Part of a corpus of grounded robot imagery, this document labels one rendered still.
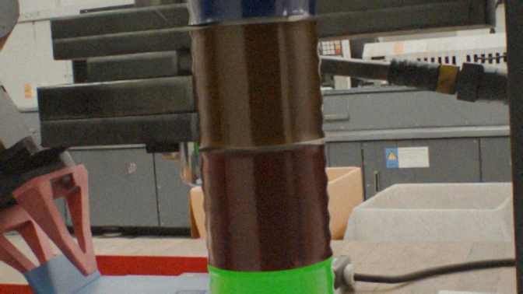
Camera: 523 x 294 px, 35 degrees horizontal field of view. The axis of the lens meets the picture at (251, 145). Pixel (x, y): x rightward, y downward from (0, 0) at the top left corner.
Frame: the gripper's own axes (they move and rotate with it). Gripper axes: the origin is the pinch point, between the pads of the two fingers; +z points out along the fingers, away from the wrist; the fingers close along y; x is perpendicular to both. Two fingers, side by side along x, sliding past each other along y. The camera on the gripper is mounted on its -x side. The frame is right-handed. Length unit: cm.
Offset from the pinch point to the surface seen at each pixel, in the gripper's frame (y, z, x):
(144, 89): 16.8, -5.8, -8.5
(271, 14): 30.3, -1.6, -27.5
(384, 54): -58, -33, 477
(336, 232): -62, 27, 230
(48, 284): -0.5, -0.1, -1.9
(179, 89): 18.5, -4.7, -8.5
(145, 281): 3.3, 3.3, 2.9
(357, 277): 6.3, 15.1, 33.9
